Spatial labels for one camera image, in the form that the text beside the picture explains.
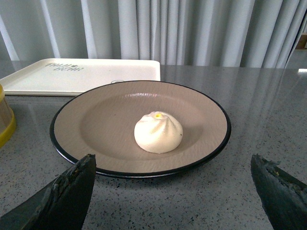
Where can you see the wooden furniture behind curtain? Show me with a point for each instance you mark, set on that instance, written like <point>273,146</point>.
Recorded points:
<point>302,43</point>

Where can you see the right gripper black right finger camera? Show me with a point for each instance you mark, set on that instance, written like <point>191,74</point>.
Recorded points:
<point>283,197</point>

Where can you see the cream rectangular serving tray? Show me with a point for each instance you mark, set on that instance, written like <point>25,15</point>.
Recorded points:
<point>72,76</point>

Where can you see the yellow rimmed bamboo steamer basket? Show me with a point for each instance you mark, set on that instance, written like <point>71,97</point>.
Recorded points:
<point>7,120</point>

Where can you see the grey pleated curtain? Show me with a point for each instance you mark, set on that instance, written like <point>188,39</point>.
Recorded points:
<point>225,33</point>

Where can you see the beige plate with black rim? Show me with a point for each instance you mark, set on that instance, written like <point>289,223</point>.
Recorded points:
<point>101,122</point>

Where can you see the white steamed bun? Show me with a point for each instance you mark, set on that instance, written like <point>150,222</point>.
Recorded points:
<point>158,132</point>

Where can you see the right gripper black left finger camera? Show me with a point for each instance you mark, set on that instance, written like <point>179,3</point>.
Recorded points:
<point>60,205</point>

